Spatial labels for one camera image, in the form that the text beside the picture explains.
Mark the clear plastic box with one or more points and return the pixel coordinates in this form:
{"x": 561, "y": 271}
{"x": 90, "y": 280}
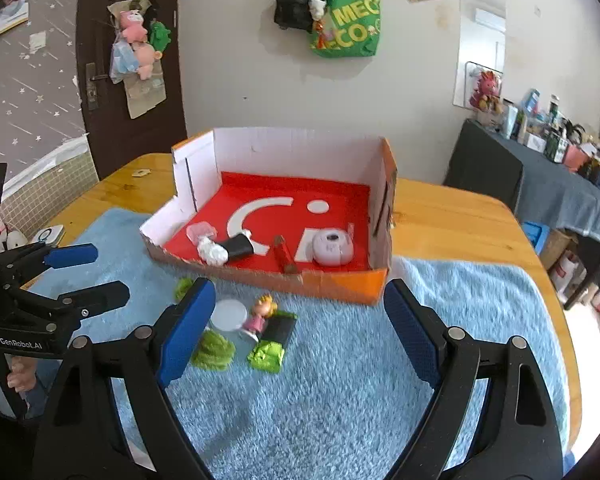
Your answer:
{"x": 200, "y": 232}

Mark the small white plush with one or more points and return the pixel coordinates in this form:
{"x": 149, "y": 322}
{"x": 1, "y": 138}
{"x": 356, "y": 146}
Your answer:
{"x": 317, "y": 7}

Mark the plush toys on door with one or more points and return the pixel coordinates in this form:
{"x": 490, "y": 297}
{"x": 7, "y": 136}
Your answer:
{"x": 142, "y": 95}

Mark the blue fluffy blanket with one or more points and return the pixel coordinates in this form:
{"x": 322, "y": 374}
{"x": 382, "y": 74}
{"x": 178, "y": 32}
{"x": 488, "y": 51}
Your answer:
{"x": 340, "y": 360}

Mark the white plush toy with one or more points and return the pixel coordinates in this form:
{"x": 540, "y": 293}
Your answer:
{"x": 2, "y": 232}

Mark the black tube with white tissue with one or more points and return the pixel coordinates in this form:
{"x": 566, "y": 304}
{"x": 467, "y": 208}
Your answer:
{"x": 237, "y": 245}

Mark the pink pig plush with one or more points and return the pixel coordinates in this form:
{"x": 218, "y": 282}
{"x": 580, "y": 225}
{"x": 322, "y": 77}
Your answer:
{"x": 132, "y": 25}

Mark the red charm pendant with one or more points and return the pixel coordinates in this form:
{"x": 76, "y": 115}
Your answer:
{"x": 320, "y": 31}

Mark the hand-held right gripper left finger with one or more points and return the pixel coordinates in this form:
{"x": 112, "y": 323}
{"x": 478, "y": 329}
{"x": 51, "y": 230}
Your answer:
{"x": 190, "y": 330}

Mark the pink round device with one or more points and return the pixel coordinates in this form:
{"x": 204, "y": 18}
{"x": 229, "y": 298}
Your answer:
{"x": 332, "y": 247}

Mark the clutter of bottles and boxes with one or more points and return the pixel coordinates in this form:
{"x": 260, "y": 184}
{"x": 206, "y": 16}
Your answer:
{"x": 555, "y": 135}

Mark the blonde figurine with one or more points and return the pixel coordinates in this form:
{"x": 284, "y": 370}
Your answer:
{"x": 260, "y": 317}

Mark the red stick with brown ends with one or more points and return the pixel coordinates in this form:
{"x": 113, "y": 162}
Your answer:
{"x": 282, "y": 255}

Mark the pale pink plush toy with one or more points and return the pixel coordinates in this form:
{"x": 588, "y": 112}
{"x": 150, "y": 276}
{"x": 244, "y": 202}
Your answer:
{"x": 144, "y": 57}

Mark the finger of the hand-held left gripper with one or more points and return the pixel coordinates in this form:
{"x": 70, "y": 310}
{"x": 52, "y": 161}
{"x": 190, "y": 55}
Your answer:
{"x": 100, "y": 297}
{"x": 70, "y": 255}

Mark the pink rabbit plush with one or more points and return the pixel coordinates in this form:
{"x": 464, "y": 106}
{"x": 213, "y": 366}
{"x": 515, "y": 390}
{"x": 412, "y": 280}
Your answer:
{"x": 485, "y": 90}

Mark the blue plastic box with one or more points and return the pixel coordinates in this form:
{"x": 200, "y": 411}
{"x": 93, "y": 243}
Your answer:
{"x": 535, "y": 232}

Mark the white round jar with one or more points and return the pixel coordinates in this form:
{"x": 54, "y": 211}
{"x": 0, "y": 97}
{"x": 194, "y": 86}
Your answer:
{"x": 228, "y": 315}

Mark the black packet with green foil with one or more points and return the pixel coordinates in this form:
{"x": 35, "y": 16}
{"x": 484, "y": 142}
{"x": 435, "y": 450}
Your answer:
{"x": 277, "y": 332}

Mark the orange cardboard box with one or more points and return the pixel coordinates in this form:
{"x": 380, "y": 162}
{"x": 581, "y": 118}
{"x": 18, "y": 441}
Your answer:
{"x": 330, "y": 287}

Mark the white charger device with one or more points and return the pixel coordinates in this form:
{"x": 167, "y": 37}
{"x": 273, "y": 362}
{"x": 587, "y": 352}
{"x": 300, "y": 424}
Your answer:
{"x": 47, "y": 235}

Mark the green plush toy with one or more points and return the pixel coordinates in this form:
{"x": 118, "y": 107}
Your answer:
{"x": 159, "y": 35}

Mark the dark brown door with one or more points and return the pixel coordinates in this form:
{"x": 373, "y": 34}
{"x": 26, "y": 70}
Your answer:
{"x": 92, "y": 20}

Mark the small wooden tag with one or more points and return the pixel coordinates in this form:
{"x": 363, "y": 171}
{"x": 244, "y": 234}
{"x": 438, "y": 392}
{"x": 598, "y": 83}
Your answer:
{"x": 141, "y": 172}

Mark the wall mirror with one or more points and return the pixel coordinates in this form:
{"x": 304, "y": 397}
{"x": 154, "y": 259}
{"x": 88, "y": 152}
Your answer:
{"x": 480, "y": 35}

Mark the clear plastic bag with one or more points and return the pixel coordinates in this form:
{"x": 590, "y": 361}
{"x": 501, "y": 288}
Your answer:
{"x": 120, "y": 60}

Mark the green fuzzy ball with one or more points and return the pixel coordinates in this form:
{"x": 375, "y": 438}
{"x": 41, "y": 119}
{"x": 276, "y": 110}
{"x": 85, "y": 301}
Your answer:
{"x": 212, "y": 352}
{"x": 182, "y": 287}

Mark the side table with grey cloth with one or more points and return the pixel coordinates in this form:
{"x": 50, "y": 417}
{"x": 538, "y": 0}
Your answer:
{"x": 545, "y": 185}

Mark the person's left hand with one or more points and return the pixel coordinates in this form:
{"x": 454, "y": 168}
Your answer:
{"x": 20, "y": 380}

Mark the green tote bag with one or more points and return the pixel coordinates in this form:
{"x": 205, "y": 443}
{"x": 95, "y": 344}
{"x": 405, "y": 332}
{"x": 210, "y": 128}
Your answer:
{"x": 350, "y": 25}

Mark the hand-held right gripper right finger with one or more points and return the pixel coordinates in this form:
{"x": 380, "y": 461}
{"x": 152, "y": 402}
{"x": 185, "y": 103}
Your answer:
{"x": 410, "y": 330}

